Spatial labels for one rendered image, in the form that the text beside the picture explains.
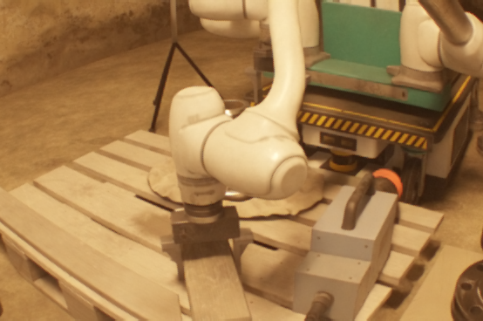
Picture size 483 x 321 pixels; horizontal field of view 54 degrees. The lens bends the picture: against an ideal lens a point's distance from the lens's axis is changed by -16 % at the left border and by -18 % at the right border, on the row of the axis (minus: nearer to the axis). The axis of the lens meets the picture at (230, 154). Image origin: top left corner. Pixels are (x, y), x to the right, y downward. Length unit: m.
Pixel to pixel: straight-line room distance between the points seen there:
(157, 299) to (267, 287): 0.24
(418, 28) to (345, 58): 0.41
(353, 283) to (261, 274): 0.29
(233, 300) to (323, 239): 0.22
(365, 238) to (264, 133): 0.32
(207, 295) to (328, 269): 0.23
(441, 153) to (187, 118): 1.06
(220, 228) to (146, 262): 0.28
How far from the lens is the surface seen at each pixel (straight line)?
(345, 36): 1.88
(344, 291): 1.05
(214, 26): 1.84
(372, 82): 1.70
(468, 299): 1.02
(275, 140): 0.87
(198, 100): 0.97
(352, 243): 1.08
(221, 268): 1.12
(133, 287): 1.19
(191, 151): 0.97
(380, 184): 1.32
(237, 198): 1.48
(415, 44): 1.62
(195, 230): 1.09
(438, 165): 1.85
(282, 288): 1.20
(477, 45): 1.47
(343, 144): 1.70
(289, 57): 0.96
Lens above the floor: 0.87
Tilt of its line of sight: 23 degrees down
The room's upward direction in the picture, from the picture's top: 3 degrees counter-clockwise
